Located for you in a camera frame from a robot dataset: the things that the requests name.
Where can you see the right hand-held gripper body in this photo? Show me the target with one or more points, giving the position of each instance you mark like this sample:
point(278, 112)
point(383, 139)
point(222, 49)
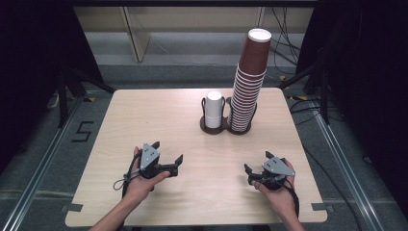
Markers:
point(277, 168)

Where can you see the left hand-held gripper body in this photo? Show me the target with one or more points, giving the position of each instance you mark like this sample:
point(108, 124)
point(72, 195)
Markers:
point(149, 157)

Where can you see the stack of white cups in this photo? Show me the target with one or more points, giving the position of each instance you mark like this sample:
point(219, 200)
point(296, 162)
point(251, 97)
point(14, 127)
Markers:
point(214, 107)

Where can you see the stack of brown cups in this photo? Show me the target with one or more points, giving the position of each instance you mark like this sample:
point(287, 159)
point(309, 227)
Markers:
point(251, 64)

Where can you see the person's left hand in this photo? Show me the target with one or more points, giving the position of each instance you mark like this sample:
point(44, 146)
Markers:
point(139, 187)

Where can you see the person's right hand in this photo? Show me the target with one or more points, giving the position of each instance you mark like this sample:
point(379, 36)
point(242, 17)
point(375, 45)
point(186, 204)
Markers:
point(282, 200)

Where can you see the black metal stand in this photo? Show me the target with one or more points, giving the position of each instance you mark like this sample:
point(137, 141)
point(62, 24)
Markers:
point(324, 96)
point(64, 93)

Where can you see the aluminium floor rail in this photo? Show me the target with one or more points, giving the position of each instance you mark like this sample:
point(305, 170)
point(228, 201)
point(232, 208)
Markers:
point(38, 170)
point(346, 173)

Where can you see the beige partition post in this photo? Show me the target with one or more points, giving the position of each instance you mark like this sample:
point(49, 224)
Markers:
point(136, 35)

